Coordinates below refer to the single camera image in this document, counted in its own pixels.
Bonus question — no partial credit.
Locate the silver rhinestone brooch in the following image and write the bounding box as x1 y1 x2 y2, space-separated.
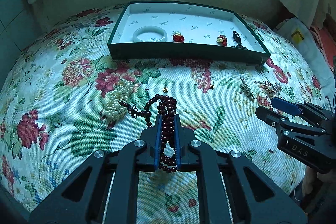
240 77 255 101

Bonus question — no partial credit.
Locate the white pearl bracelet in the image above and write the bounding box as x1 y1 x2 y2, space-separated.
102 79 136 121

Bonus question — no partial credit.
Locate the dark red bead bracelet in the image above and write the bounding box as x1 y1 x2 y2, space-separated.
118 94 178 174

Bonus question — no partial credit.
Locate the dark green jewelry tray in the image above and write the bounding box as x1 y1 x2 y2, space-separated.
108 1 270 65

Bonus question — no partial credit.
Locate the person's right hand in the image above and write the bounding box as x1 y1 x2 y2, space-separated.
301 166 336 197

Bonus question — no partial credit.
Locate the gold pearl flower brooch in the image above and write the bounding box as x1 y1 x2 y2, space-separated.
254 81 282 99

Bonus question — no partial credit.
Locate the white plastic bag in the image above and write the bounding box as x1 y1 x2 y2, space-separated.
274 18 335 110

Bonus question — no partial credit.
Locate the red knot gold charm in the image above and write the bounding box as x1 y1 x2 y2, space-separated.
217 35 227 47

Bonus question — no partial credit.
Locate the floral bedspread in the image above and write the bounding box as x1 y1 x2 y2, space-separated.
1 3 333 223

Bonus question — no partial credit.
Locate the small red gold charm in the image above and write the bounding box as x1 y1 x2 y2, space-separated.
173 32 185 43

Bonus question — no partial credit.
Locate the white jade bangle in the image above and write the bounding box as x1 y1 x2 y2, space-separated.
133 26 167 43

